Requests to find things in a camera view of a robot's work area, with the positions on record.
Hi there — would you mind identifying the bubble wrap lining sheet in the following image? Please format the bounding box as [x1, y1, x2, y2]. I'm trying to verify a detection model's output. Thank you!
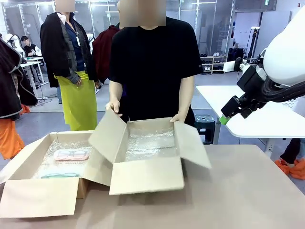
[124, 127, 178, 163]

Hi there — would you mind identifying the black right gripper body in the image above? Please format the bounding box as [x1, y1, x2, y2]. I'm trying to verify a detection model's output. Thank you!
[221, 63, 265, 119]

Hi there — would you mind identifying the black tripod stand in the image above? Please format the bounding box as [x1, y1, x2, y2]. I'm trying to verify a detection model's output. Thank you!
[247, 27, 261, 60]

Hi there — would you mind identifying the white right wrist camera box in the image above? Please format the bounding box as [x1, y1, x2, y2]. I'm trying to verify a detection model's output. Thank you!
[223, 57, 251, 73]

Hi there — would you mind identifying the mannequin with maroon cape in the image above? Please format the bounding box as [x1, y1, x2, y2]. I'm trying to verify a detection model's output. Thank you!
[92, 22, 122, 84]

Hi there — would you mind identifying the teal glasses case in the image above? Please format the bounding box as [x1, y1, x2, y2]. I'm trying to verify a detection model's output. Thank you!
[41, 172, 80, 179]

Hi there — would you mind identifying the person's left forearm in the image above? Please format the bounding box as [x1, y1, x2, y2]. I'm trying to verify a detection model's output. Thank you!
[178, 74, 196, 117]

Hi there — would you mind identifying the black suitcase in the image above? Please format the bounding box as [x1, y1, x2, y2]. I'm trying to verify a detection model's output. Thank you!
[227, 47, 245, 62]

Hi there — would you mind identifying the black plastic stool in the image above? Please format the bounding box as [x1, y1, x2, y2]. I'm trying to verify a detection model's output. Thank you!
[194, 114, 216, 145]

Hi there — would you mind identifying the mannequin with orange trousers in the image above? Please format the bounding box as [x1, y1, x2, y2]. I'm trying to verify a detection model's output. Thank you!
[0, 37, 39, 161]

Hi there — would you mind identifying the seated person in varsity jacket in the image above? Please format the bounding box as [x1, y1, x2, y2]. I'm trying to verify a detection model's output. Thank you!
[20, 35, 41, 58]

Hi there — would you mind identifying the person's right hand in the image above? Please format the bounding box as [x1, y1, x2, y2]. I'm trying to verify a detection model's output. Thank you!
[105, 100, 123, 118]

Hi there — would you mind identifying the white shoe rack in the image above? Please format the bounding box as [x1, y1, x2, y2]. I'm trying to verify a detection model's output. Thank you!
[199, 52, 228, 75]

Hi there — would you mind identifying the cardboard box with glasses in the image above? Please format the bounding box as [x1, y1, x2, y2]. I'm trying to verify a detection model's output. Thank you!
[0, 130, 113, 219]

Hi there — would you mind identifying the bubble wrap under glasses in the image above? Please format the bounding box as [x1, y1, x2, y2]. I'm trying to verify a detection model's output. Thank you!
[30, 140, 93, 180]

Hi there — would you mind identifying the white plastic basket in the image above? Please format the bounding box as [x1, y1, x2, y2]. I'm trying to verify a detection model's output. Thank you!
[284, 98, 300, 112]

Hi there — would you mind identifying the white background desk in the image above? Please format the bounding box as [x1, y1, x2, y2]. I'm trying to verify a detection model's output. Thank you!
[20, 56, 45, 89]

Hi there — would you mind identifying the person's left hand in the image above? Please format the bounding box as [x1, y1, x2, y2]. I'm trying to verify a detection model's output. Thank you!
[169, 114, 188, 124]

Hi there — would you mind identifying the black corrugated cable conduit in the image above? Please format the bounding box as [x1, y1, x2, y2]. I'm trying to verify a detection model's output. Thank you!
[261, 78, 305, 104]

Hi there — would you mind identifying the orange cloth on floor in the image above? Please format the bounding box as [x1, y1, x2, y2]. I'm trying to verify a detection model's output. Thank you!
[274, 158, 305, 181]

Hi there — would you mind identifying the white robot beside desk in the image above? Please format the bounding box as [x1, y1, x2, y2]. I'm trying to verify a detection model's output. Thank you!
[5, 33, 25, 58]

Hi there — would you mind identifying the mannequin with yellow skirt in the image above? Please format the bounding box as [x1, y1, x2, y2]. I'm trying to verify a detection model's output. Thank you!
[40, 0, 99, 132]

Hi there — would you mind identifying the white side table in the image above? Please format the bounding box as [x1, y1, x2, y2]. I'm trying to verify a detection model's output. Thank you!
[195, 85, 305, 145]

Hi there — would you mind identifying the pink glasses case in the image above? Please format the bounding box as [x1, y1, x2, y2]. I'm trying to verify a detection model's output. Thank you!
[54, 149, 91, 162]

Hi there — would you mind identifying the person in black t-shirt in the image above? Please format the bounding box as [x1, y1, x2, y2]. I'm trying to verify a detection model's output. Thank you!
[109, 0, 204, 127]

